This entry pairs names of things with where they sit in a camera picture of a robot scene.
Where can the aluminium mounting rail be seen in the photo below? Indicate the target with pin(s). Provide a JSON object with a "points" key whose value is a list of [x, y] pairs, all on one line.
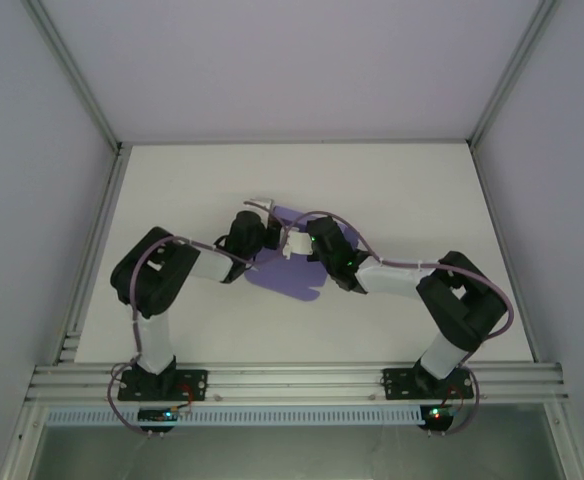
{"points": [[292, 382]]}

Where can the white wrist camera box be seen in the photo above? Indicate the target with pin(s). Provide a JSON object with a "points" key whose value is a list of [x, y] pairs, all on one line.
{"points": [[262, 204], [298, 243]]}

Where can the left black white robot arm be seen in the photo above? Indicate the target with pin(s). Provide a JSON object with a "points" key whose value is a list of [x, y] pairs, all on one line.
{"points": [[152, 270]]}

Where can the right controller board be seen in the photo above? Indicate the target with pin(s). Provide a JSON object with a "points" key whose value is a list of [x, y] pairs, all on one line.
{"points": [[437, 414]]}

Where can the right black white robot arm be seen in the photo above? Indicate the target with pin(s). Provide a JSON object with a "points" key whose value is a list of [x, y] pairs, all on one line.
{"points": [[457, 300]]}

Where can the aluminium frame post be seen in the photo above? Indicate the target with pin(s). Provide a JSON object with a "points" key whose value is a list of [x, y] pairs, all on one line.
{"points": [[77, 80], [512, 75]]}

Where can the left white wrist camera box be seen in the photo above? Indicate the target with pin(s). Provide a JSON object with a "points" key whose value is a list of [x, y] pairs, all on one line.
{"points": [[262, 204]]}

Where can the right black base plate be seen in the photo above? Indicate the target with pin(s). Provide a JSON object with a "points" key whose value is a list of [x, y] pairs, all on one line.
{"points": [[399, 385]]}

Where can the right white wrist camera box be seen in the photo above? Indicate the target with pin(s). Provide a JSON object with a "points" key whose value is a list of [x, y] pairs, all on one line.
{"points": [[298, 243]]}

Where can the aluminium frame leg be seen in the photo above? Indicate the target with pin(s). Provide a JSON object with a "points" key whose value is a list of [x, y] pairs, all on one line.
{"points": [[22, 440], [567, 440]]}

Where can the purple paper box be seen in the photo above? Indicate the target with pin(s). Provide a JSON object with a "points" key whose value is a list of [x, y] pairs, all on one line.
{"points": [[292, 277]]}

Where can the left controller board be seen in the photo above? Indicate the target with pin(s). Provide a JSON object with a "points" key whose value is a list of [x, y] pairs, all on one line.
{"points": [[157, 415]]}

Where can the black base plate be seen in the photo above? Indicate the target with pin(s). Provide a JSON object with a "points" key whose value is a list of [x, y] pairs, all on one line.
{"points": [[192, 385], [399, 385]]}

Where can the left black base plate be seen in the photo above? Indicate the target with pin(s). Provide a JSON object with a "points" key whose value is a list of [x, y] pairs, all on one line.
{"points": [[192, 385]]}

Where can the aluminium table side rail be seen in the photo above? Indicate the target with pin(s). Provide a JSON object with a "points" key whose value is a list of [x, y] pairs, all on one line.
{"points": [[497, 225], [107, 220]]}

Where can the controller board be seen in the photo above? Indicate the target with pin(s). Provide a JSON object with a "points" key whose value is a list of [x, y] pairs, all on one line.
{"points": [[437, 414], [157, 415]]}

